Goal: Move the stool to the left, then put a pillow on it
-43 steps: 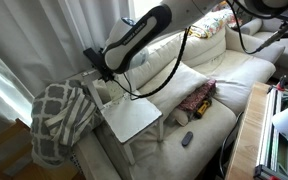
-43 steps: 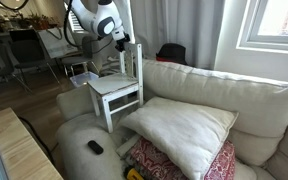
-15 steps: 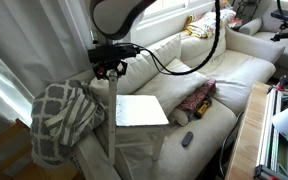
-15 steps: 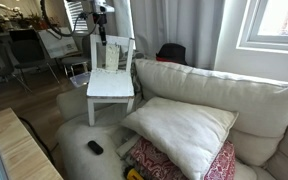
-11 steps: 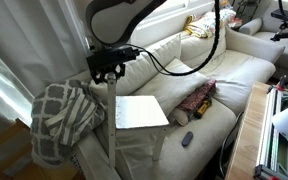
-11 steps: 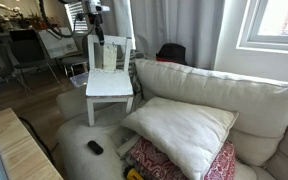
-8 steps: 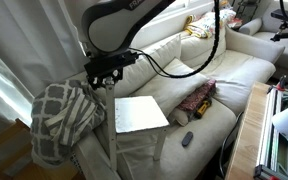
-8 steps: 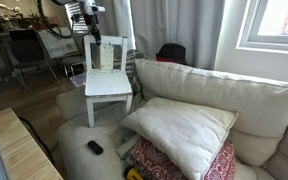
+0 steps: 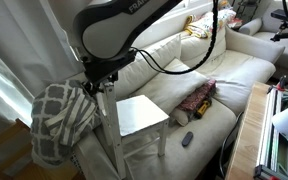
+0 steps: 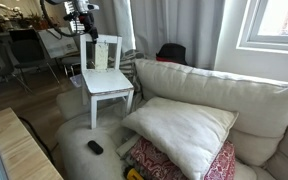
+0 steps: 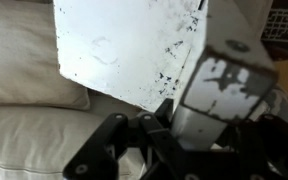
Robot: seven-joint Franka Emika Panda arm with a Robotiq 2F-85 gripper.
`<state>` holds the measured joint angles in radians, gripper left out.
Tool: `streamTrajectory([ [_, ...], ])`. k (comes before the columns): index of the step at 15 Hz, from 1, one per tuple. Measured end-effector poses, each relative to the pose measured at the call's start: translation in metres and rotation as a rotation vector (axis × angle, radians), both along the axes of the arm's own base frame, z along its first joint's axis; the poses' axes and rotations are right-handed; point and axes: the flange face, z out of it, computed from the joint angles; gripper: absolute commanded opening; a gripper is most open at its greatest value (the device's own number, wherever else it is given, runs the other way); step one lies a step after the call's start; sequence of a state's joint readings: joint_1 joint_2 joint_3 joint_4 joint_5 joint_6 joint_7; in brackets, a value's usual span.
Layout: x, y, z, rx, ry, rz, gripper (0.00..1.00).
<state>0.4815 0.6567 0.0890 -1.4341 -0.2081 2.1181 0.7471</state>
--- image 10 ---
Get white background machine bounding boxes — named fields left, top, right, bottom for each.
left=0, top=2, right=23, bottom=23

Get flat beige cushion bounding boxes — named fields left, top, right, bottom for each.
left=114, top=133, right=142, bottom=159

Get grey striped throw blanket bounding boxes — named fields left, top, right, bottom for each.
left=118, top=49, right=147, bottom=111

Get black remote control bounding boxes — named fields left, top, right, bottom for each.
left=87, top=139, right=105, bottom=156

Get black floor cable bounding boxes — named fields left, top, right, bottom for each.
left=17, top=116, right=55, bottom=164

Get clear plastic storage bin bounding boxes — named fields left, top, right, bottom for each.
left=69, top=73, right=85, bottom=88

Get white wooden stool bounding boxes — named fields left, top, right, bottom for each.
left=79, top=33, right=136, bottom=130

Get beige fabric sofa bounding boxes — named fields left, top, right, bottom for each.
left=55, top=58, right=288, bottom=180

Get grey curtain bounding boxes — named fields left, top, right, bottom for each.
left=98, top=0, right=226, bottom=71

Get white window frame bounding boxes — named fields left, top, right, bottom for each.
left=236, top=0, right=288, bottom=53

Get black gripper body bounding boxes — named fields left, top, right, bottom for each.
left=63, top=11, right=97, bottom=35

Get cream white pillow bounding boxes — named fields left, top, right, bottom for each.
left=118, top=96, right=240, bottom=180

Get grey chair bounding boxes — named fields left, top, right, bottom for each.
left=60, top=54, right=82, bottom=76

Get light wooden table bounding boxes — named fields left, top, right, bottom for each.
left=0, top=107, right=64, bottom=180

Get red patterned pillow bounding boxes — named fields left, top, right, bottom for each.
left=128, top=136, right=237, bottom=180

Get black hat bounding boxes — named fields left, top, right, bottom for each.
left=155, top=43, right=188, bottom=66

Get potted plants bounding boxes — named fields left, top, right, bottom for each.
left=18, top=12, right=58, bottom=31

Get white bag with black handle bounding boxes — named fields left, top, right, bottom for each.
left=37, top=27, right=80, bottom=60

